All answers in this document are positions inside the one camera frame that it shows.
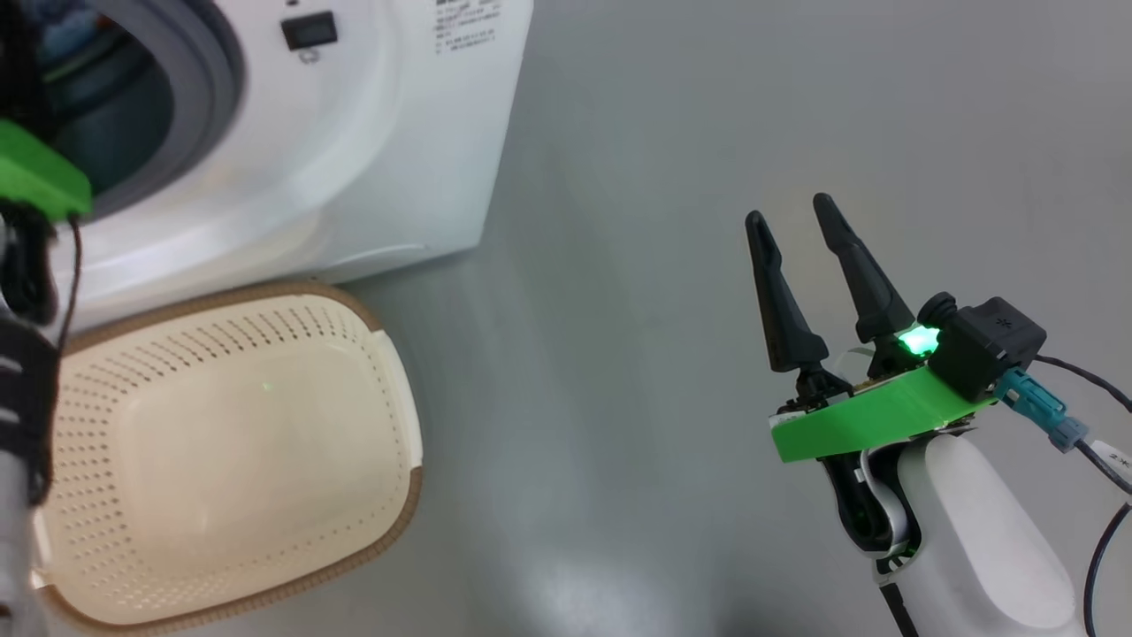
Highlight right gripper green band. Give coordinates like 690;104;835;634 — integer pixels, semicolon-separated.
745;192;1000;560

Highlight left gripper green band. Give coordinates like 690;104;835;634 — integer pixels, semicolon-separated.
0;0;94;325

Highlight white washing machine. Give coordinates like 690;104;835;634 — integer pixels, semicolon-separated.
0;0;534;333

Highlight cream perforated laundry basket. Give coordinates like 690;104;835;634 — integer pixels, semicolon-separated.
35;281;424;633

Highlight printed instruction label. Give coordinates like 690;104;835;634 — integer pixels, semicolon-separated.
432;0;503;56

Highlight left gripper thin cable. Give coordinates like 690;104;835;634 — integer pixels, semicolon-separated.
55;217;83;348

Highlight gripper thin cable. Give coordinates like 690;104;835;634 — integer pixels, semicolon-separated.
878;579;922;637
55;217;83;348

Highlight right gripper thin cable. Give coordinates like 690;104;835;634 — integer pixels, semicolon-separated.
878;579;922;637

